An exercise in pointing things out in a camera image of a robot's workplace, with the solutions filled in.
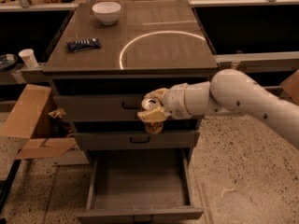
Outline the dark round plate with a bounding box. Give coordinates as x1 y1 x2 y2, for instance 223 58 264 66
0 54 18 72

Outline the grey top drawer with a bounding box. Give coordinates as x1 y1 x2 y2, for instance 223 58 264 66
54 94 143 122

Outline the grey middle drawer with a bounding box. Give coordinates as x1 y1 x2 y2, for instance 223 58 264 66
75 131 199 151

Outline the orange soda can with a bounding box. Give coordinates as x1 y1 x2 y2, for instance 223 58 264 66
140 97 164 134

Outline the white ceramic bowl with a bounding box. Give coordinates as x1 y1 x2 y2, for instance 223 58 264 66
92 2 121 25

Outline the cardboard box at right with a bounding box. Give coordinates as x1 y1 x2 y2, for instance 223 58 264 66
280 69 299 105

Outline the grey drawer cabinet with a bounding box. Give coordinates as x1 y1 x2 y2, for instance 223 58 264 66
42 0 220 166

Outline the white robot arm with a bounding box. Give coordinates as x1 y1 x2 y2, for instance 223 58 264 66
137 69 299 148

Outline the dark blue snack bar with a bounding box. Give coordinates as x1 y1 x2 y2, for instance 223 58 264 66
66 38 101 52

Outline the metal shelf rail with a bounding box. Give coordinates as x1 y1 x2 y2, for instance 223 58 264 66
214 51 299 73

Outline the white paper cup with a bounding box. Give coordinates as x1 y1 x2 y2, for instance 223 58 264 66
19 49 38 68

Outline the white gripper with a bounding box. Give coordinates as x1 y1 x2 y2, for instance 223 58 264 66
137 83 191 122

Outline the grey open bottom drawer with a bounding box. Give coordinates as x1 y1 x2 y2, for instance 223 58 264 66
77 148 203 224

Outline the brown cardboard box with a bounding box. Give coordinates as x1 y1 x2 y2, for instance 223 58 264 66
0 84 76 160

